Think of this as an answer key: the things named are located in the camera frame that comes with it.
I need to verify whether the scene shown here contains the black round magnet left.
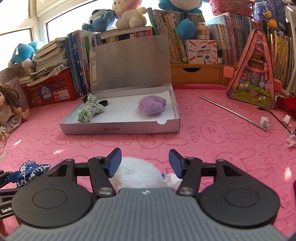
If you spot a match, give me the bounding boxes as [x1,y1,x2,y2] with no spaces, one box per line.
[98,100,108,107]

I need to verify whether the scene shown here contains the green checkered cloth bow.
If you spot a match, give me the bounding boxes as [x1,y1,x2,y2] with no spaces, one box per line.
[77,93,105,123]

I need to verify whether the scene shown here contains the doll with brown hair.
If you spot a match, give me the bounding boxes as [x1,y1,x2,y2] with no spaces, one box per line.
[1,84,30,142]

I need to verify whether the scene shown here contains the pink white bunny plush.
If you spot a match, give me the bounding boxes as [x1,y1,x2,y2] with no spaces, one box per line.
[112,0,147,30]

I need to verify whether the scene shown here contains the pink triangular dollhouse case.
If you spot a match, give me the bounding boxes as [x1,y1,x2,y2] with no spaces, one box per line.
[227,29,275,109]

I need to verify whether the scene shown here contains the purple fluffy plush heart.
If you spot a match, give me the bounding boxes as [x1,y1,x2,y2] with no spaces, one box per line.
[138,95,167,115]

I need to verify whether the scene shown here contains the red basket on books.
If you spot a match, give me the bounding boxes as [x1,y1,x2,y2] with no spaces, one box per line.
[208,0,254,17]

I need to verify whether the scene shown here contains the blue cat plush left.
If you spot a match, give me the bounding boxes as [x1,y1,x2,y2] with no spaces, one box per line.
[8,41,44,69]

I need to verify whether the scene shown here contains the metal straw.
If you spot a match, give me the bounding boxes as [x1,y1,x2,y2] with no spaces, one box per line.
[199,96,268,132]

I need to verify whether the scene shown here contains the wooden drawer shelf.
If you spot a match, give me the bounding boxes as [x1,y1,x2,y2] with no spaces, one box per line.
[171,63,236,86]

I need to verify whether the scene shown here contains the horizontal books under plush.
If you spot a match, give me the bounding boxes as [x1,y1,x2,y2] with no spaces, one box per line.
[93,26,154,46]

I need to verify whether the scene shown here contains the small white charger plug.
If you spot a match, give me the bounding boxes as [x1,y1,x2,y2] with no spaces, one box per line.
[283,114,291,125]

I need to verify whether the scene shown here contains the white pocket printer box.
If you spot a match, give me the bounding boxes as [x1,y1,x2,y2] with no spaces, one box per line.
[187,40,218,64]

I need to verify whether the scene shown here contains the pink white small cloth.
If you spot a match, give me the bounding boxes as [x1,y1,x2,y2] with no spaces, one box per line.
[287,135,296,148]

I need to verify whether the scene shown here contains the blue floral cloth bow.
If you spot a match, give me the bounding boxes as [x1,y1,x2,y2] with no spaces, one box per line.
[7,160,51,187]

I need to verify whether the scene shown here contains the white paper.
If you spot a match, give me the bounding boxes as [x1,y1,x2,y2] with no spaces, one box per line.
[260,116,271,130]

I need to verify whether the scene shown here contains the red plastic basket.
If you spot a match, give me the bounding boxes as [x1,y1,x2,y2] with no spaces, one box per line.
[22,69,78,108]

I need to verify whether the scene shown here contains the silver cardboard box with lid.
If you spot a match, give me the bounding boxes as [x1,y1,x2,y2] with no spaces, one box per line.
[60,35,180,135]

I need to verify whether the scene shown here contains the black cable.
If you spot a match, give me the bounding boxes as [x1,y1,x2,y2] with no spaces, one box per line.
[257,106,296,135]

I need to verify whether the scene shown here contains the stack of worn books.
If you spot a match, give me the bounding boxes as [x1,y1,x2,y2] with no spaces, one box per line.
[18,38,69,86]

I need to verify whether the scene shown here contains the black binder clip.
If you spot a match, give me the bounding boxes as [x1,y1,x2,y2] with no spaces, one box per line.
[82,93,89,103]

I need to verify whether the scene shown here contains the blue elephant plush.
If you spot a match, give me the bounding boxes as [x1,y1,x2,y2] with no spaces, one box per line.
[82,9,115,32]

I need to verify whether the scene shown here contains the white fluffy plush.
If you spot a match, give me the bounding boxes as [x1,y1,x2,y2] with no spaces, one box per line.
[109,157,166,192]

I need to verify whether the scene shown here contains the row of books on shelf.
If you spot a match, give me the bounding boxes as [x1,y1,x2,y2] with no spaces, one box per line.
[147,8,268,65]

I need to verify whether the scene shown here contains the large blue cat plush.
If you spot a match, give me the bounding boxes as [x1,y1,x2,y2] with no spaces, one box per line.
[159,0,206,40]

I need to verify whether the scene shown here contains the row of upright blue books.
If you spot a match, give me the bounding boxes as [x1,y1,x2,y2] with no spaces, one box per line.
[66,30,92,95]

